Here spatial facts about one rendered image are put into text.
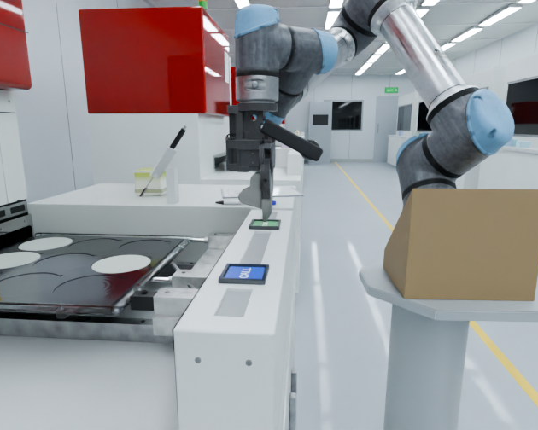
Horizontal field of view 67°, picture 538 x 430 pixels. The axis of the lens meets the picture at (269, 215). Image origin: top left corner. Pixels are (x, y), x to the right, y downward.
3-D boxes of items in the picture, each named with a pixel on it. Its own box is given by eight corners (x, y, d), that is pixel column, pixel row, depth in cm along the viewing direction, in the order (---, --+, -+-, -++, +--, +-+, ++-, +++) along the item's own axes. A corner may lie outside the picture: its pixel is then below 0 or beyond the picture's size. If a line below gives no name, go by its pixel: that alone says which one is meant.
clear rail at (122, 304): (108, 317, 55) (108, 308, 54) (187, 241, 91) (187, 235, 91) (118, 318, 54) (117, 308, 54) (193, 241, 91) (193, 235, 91)
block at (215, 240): (207, 248, 89) (207, 235, 88) (211, 244, 92) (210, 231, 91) (243, 249, 88) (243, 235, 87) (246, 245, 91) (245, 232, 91)
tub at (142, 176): (134, 196, 105) (131, 170, 103) (143, 191, 112) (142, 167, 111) (162, 196, 104) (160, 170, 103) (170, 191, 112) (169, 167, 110)
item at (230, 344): (179, 460, 40) (172, 330, 37) (251, 268, 94) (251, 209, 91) (274, 467, 39) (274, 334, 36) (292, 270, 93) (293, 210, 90)
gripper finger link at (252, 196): (240, 221, 76) (239, 171, 74) (271, 221, 75) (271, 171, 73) (237, 224, 73) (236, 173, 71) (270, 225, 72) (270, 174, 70)
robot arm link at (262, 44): (292, 7, 67) (247, -2, 62) (291, 77, 69) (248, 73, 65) (268, 17, 73) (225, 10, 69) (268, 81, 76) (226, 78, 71)
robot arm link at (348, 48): (330, 33, 116) (235, 107, 86) (352, -1, 107) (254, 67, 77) (361, 60, 116) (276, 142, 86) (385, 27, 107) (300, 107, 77)
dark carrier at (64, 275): (-116, 299, 59) (-117, 296, 59) (38, 237, 92) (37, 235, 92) (110, 310, 56) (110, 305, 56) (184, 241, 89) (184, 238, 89)
